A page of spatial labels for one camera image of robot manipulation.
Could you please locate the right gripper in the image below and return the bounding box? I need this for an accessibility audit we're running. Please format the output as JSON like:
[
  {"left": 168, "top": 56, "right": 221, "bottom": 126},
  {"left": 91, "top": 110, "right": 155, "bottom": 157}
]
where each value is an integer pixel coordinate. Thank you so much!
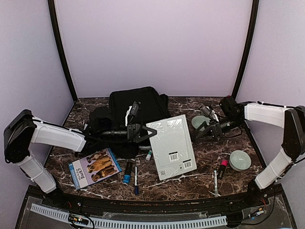
[{"left": 193, "top": 115, "right": 244, "bottom": 142}]

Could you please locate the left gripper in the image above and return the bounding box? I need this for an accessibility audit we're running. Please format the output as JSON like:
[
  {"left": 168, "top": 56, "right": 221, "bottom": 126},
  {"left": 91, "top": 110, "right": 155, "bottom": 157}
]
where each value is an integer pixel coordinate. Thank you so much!
[{"left": 98, "top": 123, "right": 157, "bottom": 143}]

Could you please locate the grey notebook with barcodes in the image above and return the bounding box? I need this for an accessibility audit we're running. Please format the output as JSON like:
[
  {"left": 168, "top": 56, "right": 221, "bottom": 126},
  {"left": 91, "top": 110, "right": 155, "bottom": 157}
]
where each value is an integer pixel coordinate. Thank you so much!
[{"left": 146, "top": 114, "right": 197, "bottom": 181}]

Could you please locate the black student backpack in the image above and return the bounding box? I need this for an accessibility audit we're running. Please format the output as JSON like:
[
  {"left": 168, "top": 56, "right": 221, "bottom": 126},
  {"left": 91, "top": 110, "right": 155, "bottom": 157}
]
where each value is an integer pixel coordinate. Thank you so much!
[{"left": 86, "top": 86, "right": 171, "bottom": 159}]

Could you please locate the dog picture book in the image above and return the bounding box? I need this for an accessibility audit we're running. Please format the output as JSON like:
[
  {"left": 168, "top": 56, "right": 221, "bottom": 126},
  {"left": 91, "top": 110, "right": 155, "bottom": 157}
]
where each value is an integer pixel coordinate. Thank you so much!
[{"left": 69, "top": 148, "right": 122, "bottom": 190}]

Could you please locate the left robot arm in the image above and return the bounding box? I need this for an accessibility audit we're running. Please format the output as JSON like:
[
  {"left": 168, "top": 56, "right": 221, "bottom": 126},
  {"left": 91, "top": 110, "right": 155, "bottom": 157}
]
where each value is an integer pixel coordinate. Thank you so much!
[{"left": 3, "top": 109, "right": 157, "bottom": 208}]

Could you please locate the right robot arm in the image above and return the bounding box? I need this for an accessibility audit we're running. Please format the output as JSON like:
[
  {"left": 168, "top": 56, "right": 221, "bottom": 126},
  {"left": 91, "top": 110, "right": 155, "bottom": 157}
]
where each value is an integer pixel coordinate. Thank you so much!
[{"left": 193, "top": 96, "right": 305, "bottom": 207}]

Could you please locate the far celadon bowl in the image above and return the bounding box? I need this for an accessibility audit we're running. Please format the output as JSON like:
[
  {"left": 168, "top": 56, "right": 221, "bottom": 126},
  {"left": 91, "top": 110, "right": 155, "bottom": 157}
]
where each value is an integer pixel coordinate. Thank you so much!
[{"left": 191, "top": 115, "right": 210, "bottom": 129}]

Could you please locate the celadon bowl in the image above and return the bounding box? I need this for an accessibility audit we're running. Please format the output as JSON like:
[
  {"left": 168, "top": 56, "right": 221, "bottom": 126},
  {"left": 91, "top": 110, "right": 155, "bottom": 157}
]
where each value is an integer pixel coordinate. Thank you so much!
[
  {"left": 191, "top": 115, "right": 210, "bottom": 129},
  {"left": 229, "top": 150, "right": 252, "bottom": 172}
]

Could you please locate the green white glue stick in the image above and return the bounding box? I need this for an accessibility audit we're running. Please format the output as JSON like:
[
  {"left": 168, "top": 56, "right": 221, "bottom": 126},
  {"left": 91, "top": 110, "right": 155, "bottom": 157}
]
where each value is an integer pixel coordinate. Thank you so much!
[{"left": 146, "top": 150, "right": 153, "bottom": 161}]

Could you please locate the blue capped pen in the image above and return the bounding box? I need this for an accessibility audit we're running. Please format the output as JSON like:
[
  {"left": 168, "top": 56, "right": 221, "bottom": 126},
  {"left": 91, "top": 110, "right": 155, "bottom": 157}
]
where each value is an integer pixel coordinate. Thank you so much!
[{"left": 134, "top": 166, "right": 139, "bottom": 195}]

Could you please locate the black pink highlighter marker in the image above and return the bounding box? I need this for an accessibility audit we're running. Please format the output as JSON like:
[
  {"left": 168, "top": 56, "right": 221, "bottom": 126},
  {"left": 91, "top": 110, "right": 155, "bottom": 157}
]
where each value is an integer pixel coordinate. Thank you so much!
[{"left": 217, "top": 159, "right": 228, "bottom": 179}]

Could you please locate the near celadon bowl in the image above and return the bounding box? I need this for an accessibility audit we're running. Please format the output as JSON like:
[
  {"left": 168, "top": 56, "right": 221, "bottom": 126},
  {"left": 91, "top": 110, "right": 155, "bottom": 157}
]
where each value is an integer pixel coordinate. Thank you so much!
[{"left": 229, "top": 150, "right": 252, "bottom": 172}]

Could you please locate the grey white pen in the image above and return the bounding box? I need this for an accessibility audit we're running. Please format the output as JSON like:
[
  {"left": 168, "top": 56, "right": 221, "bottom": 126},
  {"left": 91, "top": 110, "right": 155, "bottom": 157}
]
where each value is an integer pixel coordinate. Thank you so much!
[{"left": 213, "top": 169, "right": 219, "bottom": 198}]

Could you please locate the black blue highlighter marker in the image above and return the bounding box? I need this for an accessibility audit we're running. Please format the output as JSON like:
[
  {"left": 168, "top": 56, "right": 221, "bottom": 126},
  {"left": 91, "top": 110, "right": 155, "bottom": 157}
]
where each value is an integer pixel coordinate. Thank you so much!
[{"left": 123, "top": 162, "right": 132, "bottom": 184}]

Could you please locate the small circuit board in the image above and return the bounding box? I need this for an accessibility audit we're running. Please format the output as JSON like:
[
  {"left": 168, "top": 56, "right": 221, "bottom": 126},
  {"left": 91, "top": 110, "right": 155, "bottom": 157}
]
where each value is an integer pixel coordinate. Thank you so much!
[{"left": 68, "top": 214, "right": 90, "bottom": 226}]

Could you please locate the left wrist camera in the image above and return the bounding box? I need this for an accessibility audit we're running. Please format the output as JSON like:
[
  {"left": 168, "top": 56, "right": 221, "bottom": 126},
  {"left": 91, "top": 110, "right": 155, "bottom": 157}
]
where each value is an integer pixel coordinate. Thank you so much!
[{"left": 125, "top": 101, "right": 140, "bottom": 126}]

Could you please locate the white slotted cable duct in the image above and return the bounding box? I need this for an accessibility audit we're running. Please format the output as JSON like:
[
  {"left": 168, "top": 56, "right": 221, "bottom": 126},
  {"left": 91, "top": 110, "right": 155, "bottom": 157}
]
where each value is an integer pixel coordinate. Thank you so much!
[{"left": 30, "top": 204, "right": 227, "bottom": 229}]

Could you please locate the right black frame post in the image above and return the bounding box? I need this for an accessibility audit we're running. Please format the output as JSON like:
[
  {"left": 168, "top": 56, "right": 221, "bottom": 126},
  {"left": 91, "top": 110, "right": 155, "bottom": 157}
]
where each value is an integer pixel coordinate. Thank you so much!
[{"left": 231, "top": 0, "right": 260, "bottom": 99}]

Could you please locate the black frame post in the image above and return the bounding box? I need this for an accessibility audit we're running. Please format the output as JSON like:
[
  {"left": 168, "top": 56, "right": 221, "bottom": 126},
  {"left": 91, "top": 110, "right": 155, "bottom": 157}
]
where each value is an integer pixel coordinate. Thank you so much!
[
  {"left": 47, "top": 0, "right": 78, "bottom": 103},
  {"left": 231, "top": 0, "right": 260, "bottom": 99}
]

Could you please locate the left black frame post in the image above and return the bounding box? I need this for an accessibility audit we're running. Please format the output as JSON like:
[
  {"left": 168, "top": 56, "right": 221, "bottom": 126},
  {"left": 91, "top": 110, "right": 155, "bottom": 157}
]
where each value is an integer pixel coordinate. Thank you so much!
[{"left": 47, "top": 0, "right": 78, "bottom": 103}]

